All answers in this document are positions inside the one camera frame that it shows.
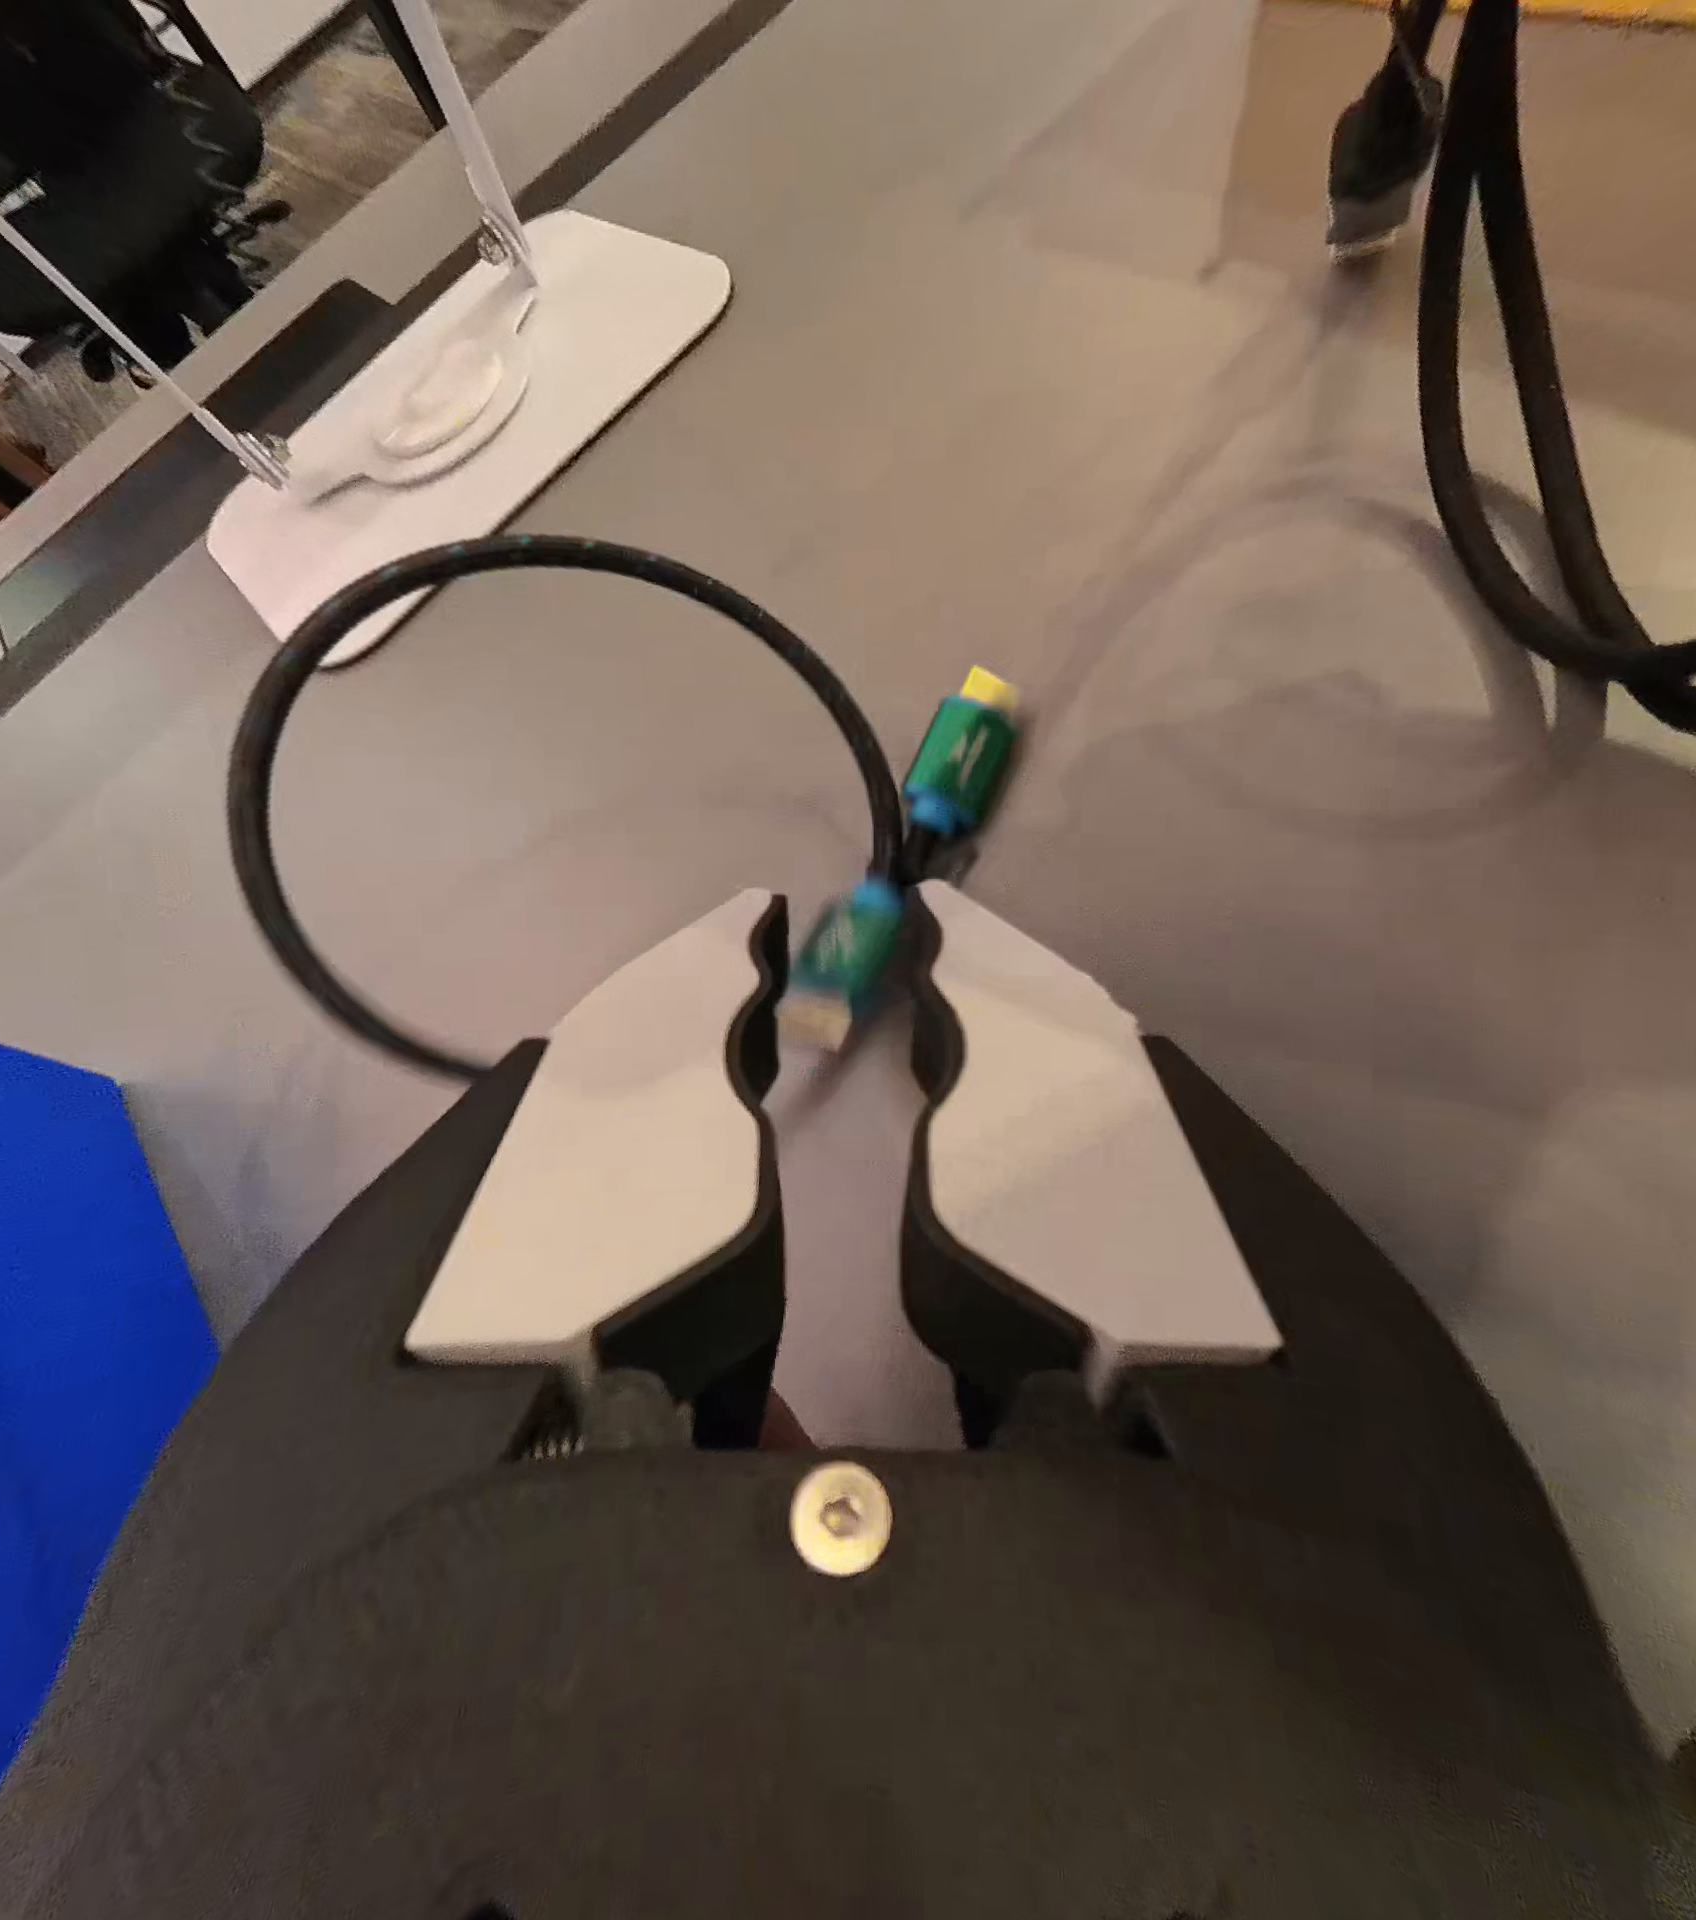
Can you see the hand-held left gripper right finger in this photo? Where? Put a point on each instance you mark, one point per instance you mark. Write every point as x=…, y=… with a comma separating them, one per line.
x=1087, y=1170

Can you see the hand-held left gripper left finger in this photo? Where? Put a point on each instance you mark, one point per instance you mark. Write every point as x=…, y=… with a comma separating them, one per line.
x=608, y=1170

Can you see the blue plastic bin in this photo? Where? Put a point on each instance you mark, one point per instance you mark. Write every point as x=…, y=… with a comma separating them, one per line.
x=9, y=1349

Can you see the white desk stand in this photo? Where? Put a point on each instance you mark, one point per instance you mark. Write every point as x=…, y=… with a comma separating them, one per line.
x=608, y=299

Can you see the black office chair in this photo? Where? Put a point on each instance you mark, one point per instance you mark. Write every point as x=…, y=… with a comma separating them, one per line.
x=112, y=166

